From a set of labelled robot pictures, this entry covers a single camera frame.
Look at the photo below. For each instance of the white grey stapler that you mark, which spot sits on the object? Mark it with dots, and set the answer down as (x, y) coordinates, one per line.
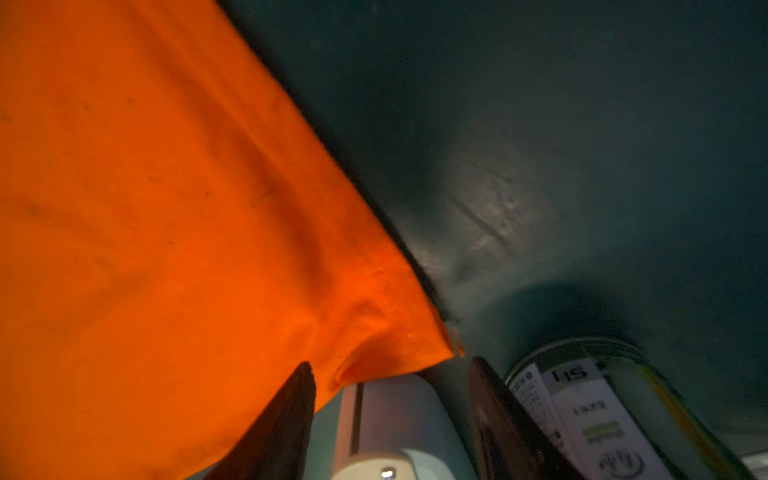
(397, 428)

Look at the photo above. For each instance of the orange t shirt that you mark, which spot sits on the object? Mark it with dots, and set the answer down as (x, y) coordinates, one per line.
(175, 240)

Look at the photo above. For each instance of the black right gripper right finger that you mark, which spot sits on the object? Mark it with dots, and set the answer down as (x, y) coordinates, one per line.
(508, 444)

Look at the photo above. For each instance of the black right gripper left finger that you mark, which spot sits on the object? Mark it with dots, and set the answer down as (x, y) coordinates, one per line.
(275, 445)

